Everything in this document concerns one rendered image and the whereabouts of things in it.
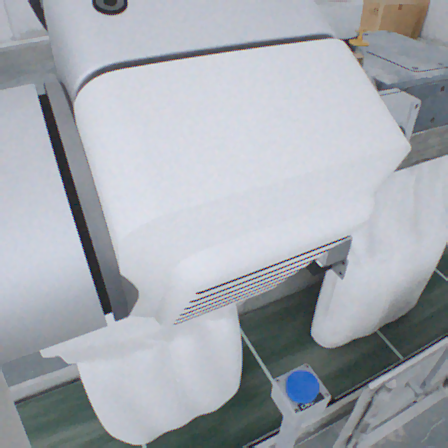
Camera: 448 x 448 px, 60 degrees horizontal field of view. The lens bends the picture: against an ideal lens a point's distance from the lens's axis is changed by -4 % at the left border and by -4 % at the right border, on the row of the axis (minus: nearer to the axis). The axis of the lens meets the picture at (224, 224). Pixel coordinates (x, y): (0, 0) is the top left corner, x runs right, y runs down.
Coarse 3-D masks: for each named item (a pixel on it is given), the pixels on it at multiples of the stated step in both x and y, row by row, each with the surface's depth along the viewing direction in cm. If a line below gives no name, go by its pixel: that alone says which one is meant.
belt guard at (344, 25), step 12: (324, 0) 58; (336, 0) 58; (348, 0) 58; (360, 0) 58; (324, 12) 57; (336, 12) 57; (348, 12) 57; (360, 12) 58; (336, 24) 58; (348, 24) 58; (348, 36) 59
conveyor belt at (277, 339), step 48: (432, 288) 149; (288, 336) 133; (384, 336) 133; (432, 336) 132; (240, 384) 120; (336, 384) 120; (48, 432) 108; (96, 432) 108; (192, 432) 109; (240, 432) 109
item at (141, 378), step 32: (128, 320) 79; (192, 320) 86; (224, 320) 87; (64, 352) 79; (96, 352) 80; (128, 352) 80; (160, 352) 83; (192, 352) 86; (224, 352) 95; (96, 384) 80; (128, 384) 84; (160, 384) 88; (192, 384) 94; (224, 384) 104; (128, 416) 91; (160, 416) 97; (192, 416) 106
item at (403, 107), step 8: (384, 96) 51; (392, 96) 51; (400, 96) 51; (408, 96) 51; (392, 104) 49; (400, 104) 49; (408, 104) 50; (416, 104) 51; (392, 112) 49; (400, 112) 50; (408, 112) 51; (416, 112) 52; (400, 120) 51; (408, 120) 52; (408, 128) 53; (408, 136) 54
